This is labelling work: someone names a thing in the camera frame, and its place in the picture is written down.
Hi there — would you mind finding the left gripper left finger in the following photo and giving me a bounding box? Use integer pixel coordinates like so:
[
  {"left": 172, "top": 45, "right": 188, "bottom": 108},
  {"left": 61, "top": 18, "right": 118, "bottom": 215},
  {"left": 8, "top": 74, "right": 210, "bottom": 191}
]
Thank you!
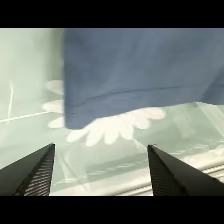
[{"left": 0, "top": 142, "right": 56, "bottom": 197}]

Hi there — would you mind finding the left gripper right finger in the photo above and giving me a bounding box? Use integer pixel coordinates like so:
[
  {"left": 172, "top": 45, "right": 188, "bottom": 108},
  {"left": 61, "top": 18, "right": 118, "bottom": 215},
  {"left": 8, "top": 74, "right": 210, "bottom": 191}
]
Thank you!
[{"left": 147, "top": 144, "right": 224, "bottom": 197}]

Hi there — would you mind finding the blue shirt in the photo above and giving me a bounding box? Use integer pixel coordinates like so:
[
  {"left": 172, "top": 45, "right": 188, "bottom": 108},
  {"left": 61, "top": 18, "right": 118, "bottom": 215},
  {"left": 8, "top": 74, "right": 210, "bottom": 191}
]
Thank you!
[{"left": 63, "top": 27, "right": 224, "bottom": 130}]

